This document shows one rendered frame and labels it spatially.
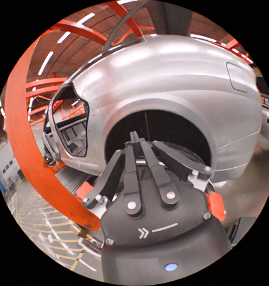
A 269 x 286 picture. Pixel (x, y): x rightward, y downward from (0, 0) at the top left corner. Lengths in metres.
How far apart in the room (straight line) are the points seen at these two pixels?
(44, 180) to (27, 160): 0.14
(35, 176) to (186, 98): 0.80
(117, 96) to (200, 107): 0.40
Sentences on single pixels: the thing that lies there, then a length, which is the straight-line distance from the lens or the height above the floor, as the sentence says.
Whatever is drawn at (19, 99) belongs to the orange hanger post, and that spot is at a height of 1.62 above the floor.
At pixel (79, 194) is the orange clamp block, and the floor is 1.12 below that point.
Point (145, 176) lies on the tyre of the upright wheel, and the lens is 0.21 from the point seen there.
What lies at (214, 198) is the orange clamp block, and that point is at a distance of 0.23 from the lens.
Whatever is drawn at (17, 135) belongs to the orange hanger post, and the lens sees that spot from 0.55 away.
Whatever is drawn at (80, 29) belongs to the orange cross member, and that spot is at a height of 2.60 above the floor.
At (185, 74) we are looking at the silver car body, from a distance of 0.42.
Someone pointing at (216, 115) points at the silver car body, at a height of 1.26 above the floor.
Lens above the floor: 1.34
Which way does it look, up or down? 24 degrees down
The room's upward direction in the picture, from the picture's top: 14 degrees counter-clockwise
